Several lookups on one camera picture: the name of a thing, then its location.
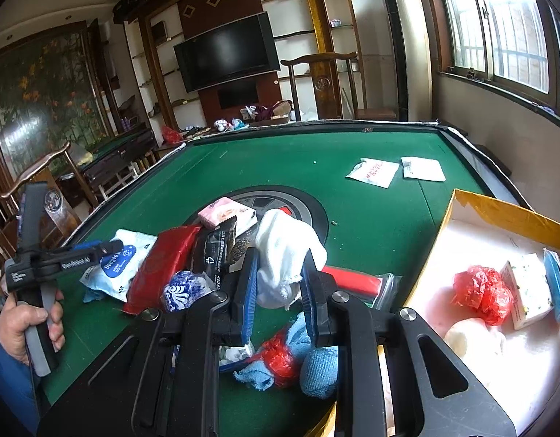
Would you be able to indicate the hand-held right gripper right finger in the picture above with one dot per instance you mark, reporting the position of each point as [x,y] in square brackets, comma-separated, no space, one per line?
[314,302]

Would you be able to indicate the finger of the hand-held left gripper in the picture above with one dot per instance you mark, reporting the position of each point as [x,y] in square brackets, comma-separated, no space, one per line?
[91,257]

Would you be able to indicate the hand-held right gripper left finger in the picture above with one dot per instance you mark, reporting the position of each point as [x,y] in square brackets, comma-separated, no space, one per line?
[244,296]

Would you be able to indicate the white and blue wipes pack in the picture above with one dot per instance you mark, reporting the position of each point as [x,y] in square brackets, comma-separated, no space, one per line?
[120,268]

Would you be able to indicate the black packet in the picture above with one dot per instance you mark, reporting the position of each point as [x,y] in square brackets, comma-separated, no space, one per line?
[216,255]

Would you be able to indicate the white cloth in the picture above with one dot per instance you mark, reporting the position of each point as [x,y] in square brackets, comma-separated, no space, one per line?
[284,246]

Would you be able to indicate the yellow cardboard box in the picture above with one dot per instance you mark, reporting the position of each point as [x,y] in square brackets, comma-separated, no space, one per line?
[489,246]

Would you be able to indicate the person's left forearm blue sleeve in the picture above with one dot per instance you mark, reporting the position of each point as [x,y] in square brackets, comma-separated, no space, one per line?
[9,391]

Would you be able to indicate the red soft packet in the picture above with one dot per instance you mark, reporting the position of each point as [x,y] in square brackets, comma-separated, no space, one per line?
[159,264]

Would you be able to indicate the white soft ball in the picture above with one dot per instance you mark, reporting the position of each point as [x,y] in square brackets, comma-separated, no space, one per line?
[473,339]

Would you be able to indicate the person's left hand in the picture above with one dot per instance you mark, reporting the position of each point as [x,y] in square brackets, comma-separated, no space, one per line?
[20,327]

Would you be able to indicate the blue cloth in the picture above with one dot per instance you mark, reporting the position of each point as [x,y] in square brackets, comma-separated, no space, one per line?
[318,371]
[255,373]
[298,332]

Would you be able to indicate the red item in zip bag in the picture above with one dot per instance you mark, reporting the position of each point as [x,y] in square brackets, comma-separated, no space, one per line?
[357,282]

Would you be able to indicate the white printed packet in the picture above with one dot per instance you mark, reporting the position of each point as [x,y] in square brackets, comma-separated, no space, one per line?
[234,356]

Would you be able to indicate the blue and white patterned pack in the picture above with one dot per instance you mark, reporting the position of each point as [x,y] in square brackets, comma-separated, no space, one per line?
[182,293]

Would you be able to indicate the crumpled red plastic bag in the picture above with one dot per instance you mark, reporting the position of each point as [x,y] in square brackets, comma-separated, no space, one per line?
[280,357]
[482,293]

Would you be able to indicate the pink tissue pack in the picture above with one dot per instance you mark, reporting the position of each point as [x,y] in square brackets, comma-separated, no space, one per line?
[225,211]

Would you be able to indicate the round table control panel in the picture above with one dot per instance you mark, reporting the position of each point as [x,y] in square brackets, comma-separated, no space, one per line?
[307,209]

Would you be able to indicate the dark wooden side table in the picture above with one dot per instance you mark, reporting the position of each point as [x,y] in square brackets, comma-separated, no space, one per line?
[120,154]

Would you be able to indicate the white packet with red print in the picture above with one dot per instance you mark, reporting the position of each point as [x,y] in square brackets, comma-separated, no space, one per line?
[373,171]

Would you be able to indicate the red plastic bag on cabinet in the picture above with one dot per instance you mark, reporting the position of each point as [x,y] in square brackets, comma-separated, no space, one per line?
[170,134]

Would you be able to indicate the small plush toy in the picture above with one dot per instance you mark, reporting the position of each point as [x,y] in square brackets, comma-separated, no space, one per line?
[221,125]

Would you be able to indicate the plain white packet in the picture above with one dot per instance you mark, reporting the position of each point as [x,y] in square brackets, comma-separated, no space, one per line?
[423,168]

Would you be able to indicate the purple cloth pile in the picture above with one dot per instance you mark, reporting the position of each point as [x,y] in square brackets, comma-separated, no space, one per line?
[266,111]

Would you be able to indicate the white speckled tissue pack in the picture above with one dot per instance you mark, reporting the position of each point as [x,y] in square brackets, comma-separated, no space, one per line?
[527,291]

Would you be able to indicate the wooden chair with carved emblem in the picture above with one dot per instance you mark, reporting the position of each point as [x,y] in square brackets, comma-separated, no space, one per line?
[323,86]

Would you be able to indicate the black flat television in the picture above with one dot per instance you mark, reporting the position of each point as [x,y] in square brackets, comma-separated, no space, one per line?
[225,52]

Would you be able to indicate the standing air conditioner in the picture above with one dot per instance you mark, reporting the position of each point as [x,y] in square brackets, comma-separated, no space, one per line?
[405,45]

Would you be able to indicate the wooden armchair with curved rail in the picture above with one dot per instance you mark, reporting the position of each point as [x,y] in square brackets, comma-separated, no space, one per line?
[52,191]

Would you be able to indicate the floral wall painting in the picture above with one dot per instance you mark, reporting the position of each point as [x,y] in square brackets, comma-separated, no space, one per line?
[43,100]

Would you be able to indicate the window with metal frame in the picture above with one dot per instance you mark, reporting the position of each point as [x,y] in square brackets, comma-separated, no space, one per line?
[512,32]

